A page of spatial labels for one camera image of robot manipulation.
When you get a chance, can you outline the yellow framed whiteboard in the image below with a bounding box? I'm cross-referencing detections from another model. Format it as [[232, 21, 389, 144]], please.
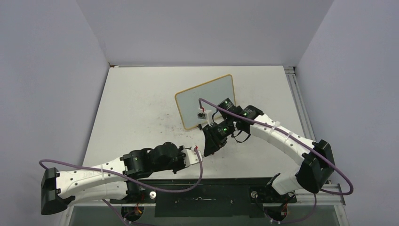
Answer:
[[175, 74, 236, 130]]

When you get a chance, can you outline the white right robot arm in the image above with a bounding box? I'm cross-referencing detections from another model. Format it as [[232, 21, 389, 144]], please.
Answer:
[[197, 98, 334, 202]]

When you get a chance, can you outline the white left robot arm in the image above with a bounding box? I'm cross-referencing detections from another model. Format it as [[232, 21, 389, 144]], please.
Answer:
[[39, 142, 202, 215]]

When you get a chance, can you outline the aluminium rail front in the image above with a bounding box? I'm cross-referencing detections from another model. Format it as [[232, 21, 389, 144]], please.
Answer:
[[68, 183, 346, 207]]

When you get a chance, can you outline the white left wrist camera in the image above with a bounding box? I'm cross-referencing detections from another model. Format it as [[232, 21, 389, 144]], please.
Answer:
[[182, 145, 202, 167]]

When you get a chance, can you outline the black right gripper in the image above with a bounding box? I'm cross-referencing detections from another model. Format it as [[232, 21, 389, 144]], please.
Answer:
[[203, 116, 236, 156]]

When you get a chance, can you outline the aluminium rail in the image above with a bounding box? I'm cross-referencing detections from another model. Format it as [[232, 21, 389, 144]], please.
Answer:
[[284, 66, 317, 141], [68, 183, 346, 207]]

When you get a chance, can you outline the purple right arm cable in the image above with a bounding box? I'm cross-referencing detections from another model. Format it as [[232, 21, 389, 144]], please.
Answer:
[[198, 98, 354, 225]]

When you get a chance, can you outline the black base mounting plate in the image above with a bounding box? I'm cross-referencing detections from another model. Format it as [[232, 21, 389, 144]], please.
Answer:
[[110, 178, 307, 221]]

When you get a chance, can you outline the aluminium rail right side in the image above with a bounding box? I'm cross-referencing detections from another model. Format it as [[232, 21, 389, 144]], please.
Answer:
[[284, 66, 317, 141]]

